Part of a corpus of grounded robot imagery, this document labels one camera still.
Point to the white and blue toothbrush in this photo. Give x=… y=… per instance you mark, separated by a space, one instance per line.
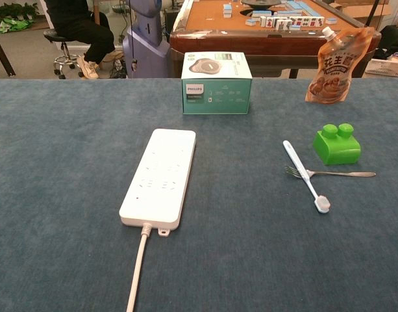
x=304 y=174

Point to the blue table cloth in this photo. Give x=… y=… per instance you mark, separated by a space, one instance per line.
x=56 y=227

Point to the green bags pile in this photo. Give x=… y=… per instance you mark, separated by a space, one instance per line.
x=8 y=25

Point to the green potted plants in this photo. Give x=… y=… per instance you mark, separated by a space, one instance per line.
x=13 y=10

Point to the teal Philips product box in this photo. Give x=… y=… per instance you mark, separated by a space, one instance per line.
x=218 y=96

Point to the person in black clothes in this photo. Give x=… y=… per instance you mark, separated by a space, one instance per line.
x=88 y=35

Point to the single blue mahjong tile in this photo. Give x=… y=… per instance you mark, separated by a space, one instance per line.
x=331 y=20
x=250 y=22

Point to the silver metal fork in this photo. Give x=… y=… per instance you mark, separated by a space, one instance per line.
x=341 y=174

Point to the brown mahjong table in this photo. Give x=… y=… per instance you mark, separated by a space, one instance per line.
x=205 y=22

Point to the purple robot base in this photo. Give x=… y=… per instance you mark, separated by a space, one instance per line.
x=146 y=45

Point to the black round table centre dial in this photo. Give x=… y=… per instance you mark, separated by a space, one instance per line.
x=260 y=2

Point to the row of upright mahjong tiles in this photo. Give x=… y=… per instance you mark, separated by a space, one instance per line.
x=293 y=22

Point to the black bag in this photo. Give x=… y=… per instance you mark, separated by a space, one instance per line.
x=393 y=39

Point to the white plastic basket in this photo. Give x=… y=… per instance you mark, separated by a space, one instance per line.
x=385 y=67

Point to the white power strip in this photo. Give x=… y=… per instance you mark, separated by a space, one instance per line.
x=172 y=146

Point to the orange peanut butter pouch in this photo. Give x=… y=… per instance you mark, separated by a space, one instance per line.
x=335 y=71

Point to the black round stool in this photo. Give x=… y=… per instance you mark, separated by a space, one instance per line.
x=57 y=36

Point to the black slanted table leg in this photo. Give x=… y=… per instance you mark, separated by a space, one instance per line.
x=3 y=53

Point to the stacked blue mahjong tiles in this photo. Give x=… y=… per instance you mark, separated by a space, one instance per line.
x=227 y=10

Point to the green toy building block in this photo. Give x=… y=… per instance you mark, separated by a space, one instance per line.
x=336 y=151

